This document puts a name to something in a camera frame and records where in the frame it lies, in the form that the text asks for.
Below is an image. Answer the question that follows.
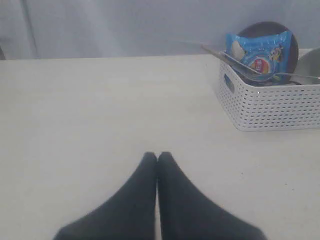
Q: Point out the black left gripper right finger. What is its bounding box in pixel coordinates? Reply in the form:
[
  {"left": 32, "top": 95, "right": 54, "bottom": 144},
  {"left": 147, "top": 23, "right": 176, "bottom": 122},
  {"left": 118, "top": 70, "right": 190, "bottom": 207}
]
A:
[{"left": 157, "top": 152, "right": 266, "bottom": 240}]

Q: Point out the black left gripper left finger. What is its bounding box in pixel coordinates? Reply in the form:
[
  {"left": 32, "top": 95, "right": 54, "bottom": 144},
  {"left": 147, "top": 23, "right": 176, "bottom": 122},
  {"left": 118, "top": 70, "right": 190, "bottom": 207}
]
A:
[{"left": 54, "top": 152, "right": 157, "bottom": 240}]

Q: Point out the wooden chopstick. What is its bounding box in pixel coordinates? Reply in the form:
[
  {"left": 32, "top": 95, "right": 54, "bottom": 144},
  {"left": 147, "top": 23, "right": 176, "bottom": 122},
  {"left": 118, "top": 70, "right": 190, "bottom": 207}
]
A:
[
  {"left": 219, "top": 51, "right": 263, "bottom": 77},
  {"left": 201, "top": 45, "right": 262, "bottom": 76}
]

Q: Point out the blue chips snack bag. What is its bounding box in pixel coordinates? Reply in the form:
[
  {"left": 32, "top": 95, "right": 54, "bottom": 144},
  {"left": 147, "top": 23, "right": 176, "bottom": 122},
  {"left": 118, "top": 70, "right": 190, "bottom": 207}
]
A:
[{"left": 225, "top": 30, "right": 292, "bottom": 75}]

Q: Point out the dark brown round plate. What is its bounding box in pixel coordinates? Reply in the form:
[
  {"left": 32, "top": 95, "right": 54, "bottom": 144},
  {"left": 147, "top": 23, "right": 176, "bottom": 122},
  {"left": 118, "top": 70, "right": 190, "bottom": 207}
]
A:
[{"left": 238, "top": 21, "right": 299, "bottom": 87}]

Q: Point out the silver metal fork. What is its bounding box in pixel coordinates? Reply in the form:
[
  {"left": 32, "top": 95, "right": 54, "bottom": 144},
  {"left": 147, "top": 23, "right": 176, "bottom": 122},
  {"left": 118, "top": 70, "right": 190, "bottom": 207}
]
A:
[{"left": 245, "top": 72, "right": 320, "bottom": 82}]

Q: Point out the white perforated plastic basket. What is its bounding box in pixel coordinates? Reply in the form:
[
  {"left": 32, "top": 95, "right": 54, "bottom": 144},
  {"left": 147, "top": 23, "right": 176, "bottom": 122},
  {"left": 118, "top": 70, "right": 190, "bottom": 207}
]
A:
[{"left": 216, "top": 62, "right": 320, "bottom": 132}]

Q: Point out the white floral ceramic bowl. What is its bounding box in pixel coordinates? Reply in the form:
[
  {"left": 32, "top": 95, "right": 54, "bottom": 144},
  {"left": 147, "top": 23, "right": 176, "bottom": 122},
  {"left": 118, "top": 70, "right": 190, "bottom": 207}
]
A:
[{"left": 295, "top": 48, "right": 320, "bottom": 85}]

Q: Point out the grey backdrop curtain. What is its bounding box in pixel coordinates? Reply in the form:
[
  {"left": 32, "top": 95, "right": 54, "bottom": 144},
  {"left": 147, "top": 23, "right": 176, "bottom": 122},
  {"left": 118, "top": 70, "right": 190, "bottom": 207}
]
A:
[{"left": 0, "top": 0, "right": 320, "bottom": 60}]

